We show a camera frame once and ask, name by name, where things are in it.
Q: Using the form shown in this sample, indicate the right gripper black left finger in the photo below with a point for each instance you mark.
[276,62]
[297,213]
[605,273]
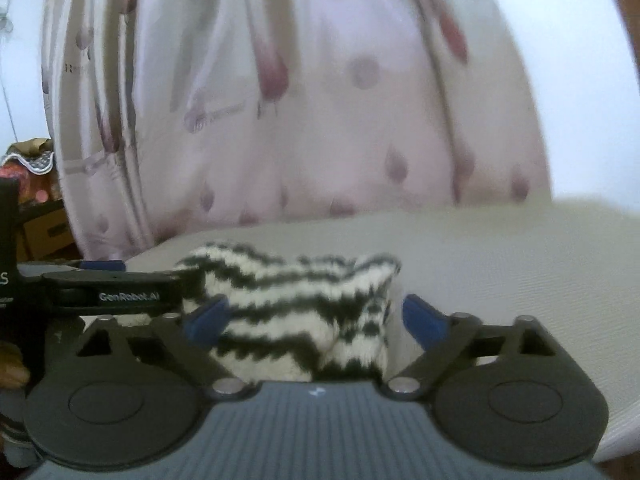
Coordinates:
[125,396]

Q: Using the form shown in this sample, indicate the black white striped knit cardigan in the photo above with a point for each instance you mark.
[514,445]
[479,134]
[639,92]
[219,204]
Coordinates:
[310,319]

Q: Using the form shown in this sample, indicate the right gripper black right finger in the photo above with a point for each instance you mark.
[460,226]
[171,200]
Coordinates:
[510,395]

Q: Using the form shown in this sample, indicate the cluttered cardboard box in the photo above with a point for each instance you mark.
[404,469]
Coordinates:
[42,232]

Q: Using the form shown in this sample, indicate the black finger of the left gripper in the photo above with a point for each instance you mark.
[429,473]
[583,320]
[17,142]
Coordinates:
[88,292]
[101,265]

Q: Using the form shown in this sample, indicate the pink leaf print curtain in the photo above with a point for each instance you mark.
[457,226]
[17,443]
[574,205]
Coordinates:
[174,116]

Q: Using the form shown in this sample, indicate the grey woven seat cushion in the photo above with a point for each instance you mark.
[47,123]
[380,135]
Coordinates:
[573,265]

